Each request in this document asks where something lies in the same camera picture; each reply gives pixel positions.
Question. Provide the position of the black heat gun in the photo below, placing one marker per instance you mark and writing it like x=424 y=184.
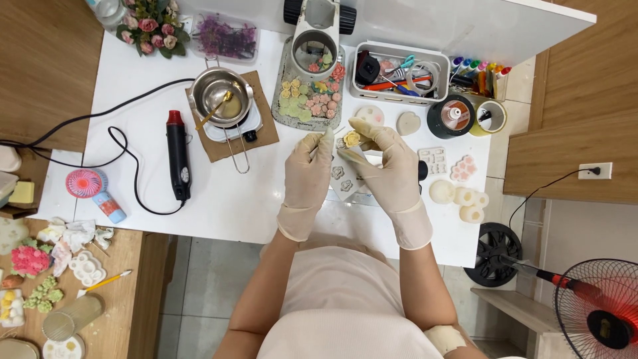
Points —
x=178 y=154

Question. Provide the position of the pink wax flower ball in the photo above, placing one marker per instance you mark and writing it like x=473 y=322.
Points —
x=30 y=260

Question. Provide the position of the person's right hand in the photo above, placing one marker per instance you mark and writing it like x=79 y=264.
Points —
x=393 y=169

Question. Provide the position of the round white flower mold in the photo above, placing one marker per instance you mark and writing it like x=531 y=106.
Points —
x=62 y=348

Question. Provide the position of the light wooden step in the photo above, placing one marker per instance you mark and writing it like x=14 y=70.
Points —
x=518 y=309

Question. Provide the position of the small brown wax piece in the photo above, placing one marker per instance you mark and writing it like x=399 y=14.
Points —
x=12 y=281

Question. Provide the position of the white wall socket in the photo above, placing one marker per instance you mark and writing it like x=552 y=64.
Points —
x=595 y=171

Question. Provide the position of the cluster of green wax flowers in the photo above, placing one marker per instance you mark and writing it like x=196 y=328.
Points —
x=44 y=296

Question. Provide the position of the pink handheld fan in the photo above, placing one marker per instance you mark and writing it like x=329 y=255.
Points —
x=87 y=183

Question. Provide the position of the round metal lid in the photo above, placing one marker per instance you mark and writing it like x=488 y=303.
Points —
x=17 y=350

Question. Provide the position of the blue pen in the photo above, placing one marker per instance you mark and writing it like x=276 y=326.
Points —
x=406 y=90

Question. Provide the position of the clear tape roll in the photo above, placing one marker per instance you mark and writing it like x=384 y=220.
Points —
x=432 y=75

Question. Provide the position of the orange pen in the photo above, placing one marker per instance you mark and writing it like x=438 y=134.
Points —
x=384 y=84

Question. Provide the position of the black round device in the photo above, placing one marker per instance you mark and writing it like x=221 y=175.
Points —
x=367 y=69

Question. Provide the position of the large round white candle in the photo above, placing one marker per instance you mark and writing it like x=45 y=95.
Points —
x=442 y=192

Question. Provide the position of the small white candle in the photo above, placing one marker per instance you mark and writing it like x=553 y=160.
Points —
x=481 y=200
x=471 y=214
x=464 y=196

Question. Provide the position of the steel melting pot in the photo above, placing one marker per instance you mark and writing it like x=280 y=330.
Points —
x=209 y=89

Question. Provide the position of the round white silicone mold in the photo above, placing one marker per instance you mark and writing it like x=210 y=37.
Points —
x=370 y=115

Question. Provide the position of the clear glass bottle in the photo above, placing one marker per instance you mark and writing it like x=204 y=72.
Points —
x=107 y=10

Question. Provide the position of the clear glass cylinder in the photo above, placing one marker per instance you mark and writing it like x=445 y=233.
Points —
x=72 y=319

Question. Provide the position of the pink rose bouquet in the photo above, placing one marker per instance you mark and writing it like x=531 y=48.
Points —
x=152 y=30

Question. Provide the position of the heart-shaped grey mold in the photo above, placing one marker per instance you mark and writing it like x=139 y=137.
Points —
x=408 y=123

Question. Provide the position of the white plastic container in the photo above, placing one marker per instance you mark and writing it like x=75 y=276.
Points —
x=9 y=158

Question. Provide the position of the black and red standing fan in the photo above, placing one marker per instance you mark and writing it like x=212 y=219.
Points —
x=598 y=314

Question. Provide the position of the white plastic storage basket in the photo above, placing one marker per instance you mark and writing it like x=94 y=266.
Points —
x=359 y=92

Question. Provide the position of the crumpled white tissues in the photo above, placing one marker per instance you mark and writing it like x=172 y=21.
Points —
x=74 y=237

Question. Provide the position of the tray of yellow wax pieces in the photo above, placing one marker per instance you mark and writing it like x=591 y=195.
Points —
x=11 y=309

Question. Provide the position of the white electric hot plate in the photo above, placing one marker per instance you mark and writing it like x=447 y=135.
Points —
x=251 y=127

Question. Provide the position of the clear silicone flower mold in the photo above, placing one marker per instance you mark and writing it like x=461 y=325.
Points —
x=345 y=184

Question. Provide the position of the gold spoon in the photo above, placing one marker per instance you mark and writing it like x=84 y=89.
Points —
x=212 y=113

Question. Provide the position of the yellow tape roll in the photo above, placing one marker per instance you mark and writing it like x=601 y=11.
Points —
x=491 y=119

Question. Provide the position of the group of small wax flowers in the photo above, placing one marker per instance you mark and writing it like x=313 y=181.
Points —
x=306 y=97

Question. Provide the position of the small white rectangular mold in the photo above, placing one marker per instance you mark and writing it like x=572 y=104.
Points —
x=432 y=159

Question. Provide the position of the person's left hand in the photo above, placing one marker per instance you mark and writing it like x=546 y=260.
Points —
x=305 y=174

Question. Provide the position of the clear box of purple flowers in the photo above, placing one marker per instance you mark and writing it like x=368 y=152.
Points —
x=225 y=37

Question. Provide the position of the person's pink shirt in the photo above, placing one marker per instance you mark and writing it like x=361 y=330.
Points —
x=344 y=309

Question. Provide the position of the white green wax piece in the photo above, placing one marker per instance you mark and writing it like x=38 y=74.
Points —
x=11 y=234

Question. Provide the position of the black thread spool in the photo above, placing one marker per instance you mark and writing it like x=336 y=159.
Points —
x=451 y=117

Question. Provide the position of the yellow sponge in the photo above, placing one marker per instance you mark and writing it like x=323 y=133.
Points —
x=22 y=192

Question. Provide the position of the row of coloured markers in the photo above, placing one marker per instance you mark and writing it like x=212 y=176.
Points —
x=478 y=72

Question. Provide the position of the pink flower silicone mold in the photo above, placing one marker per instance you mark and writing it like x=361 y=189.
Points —
x=463 y=168

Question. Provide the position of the yellow wax flower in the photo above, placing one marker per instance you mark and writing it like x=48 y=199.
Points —
x=352 y=138

